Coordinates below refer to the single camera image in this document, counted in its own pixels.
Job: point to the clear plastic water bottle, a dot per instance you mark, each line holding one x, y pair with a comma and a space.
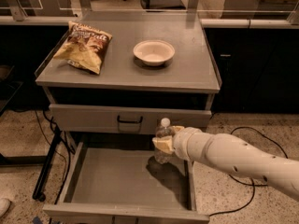
164, 129

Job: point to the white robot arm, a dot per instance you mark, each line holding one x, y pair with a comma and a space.
232, 155

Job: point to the grey drawer cabinet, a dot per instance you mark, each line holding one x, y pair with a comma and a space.
188, 81

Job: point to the open grey middle drawer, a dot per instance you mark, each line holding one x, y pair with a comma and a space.
118, 186

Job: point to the closed grey upper drawer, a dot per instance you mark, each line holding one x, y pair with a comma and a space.
116, 119

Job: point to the white paper bowl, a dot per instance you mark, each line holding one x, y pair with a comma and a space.
154, 52

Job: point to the yellow brown chip bag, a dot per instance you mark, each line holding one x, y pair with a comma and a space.
85, 47

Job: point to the white shoe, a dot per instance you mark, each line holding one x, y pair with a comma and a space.
4, 206

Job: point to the glass partition railing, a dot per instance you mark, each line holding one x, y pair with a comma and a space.
214, 13

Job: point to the black table leg frame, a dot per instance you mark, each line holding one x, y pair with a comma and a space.
44, 161

